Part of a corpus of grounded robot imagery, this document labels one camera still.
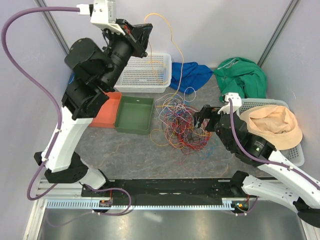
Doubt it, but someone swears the yellow wire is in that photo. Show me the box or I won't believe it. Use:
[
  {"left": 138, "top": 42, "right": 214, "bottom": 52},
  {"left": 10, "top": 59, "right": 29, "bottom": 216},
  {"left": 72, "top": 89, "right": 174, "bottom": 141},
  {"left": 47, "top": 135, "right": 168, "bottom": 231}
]
[{"left": 143, "top": 13, "right": 185, "bottom": 101}]

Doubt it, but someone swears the coloured wire pile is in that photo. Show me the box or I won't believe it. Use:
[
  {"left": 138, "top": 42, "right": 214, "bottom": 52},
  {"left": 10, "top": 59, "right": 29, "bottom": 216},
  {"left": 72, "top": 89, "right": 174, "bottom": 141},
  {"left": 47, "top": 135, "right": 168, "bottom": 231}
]
[{"left": 149, "top": 86, "right": 216, "bottom": 173}]

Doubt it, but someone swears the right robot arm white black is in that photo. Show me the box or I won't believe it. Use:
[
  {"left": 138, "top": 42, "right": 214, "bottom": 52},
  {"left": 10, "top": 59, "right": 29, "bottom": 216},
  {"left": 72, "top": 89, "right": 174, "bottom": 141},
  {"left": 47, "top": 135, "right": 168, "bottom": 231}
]
[{"left": 192, "top": 104, "right": 320, "bottom": 228}]

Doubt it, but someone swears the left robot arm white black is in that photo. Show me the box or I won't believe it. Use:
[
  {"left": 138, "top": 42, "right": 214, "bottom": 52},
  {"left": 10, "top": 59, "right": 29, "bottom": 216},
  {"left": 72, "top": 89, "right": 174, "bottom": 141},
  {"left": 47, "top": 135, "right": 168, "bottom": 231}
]
[{"left": 34, "top": 19, "right": 153, "bottom": 197}]

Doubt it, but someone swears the bright blue cloth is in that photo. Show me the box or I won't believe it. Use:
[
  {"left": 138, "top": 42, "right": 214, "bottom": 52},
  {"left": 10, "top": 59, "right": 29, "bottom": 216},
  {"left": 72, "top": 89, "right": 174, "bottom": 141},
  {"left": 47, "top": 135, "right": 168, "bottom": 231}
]
[{"left": 169, "top": 62, "right": 213, "bottom": 95}]

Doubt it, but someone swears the white perforated basket rear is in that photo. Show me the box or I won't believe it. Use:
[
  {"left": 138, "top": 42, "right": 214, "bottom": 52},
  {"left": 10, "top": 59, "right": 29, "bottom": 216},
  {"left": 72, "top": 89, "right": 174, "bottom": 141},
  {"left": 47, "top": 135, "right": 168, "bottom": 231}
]
[{"left": 114, "top": 53, "right": 172, "bottom": 93}]

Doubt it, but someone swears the white perforated basket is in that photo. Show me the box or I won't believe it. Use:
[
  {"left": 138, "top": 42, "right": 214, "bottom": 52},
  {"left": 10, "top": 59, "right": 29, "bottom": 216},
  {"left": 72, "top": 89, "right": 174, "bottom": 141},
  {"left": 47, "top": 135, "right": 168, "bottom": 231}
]
[
  {"left": 239, "top": 98, "right": 305, "bottom": 167},
  {"left": 114, "top": 53, "right": 172, "bottom": 93}
]

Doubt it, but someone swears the green garment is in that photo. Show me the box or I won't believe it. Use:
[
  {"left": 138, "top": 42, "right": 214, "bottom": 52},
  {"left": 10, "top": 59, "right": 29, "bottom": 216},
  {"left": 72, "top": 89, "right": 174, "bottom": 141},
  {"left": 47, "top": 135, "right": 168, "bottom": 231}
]
[{"left": 213, "top": 57, "right": 268, "bottom": 99}]

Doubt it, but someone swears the peach bucket hat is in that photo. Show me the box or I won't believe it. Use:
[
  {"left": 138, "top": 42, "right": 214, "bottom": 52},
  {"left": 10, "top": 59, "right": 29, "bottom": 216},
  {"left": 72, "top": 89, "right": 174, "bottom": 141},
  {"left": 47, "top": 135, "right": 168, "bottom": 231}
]
[{"left": 240, "top": 104, "right": 303, "bottom": 151}]

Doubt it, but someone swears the green plastic tray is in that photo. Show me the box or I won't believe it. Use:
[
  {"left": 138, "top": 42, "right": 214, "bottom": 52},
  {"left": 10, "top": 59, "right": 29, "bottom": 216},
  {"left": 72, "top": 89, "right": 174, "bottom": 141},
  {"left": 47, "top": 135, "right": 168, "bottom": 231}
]
[{"left": 114, "top": 96, "right": 154, "bottom": 135}]

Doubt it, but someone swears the orange plastic tray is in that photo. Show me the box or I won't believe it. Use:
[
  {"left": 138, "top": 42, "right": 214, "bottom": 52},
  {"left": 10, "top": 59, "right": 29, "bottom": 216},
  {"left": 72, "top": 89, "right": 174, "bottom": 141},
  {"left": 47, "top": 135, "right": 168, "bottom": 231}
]
[{"left": 89, "top": 92, "right": 122, "bottom": 129}]

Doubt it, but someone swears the white perforated basket right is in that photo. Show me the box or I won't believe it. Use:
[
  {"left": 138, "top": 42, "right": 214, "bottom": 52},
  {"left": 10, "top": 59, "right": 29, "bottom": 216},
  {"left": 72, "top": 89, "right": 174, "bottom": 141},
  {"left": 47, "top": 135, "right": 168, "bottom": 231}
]
[{"left": 239, "top": 98, "right": 305, "bottom": 167}]

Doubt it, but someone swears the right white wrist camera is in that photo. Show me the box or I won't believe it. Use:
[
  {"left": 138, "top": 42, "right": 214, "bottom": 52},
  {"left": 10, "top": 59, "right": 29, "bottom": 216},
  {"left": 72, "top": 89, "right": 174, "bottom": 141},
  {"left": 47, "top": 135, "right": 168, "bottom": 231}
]
[{"left": 218, "top": 92, "right": 242, "bottom": 114}]

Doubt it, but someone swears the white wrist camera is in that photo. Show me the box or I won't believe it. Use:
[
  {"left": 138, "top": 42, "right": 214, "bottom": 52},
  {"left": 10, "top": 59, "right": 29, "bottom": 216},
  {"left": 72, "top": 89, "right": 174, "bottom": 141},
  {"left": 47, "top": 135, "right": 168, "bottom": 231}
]
[
  {"left": 76, "top": 0, "right": 123, "bottom": 34},
  {"left": 218, "top": 92, "right": 242, "bottom": 114}
]

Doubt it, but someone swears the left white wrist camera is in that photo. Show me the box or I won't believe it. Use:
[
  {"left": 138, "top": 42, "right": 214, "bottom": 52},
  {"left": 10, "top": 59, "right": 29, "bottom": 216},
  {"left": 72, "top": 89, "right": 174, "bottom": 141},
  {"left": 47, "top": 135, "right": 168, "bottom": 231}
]
[{"left": 76, "top": 0, "right": 123, "bottom": 34}]

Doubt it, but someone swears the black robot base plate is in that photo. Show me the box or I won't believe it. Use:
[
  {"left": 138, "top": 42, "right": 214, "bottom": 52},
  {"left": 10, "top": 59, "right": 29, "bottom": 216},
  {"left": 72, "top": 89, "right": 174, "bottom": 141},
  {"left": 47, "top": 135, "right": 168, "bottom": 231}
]
[{"left": 80, "top": 177, "right": 258, "bottom": 206}]

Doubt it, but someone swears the slotted cable duct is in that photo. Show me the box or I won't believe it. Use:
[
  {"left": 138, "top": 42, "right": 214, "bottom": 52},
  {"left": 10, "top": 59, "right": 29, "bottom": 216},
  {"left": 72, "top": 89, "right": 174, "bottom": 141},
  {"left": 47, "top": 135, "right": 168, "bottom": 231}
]
[{"left": 46, "top": 199, "right": 235, "bottom": 211}]

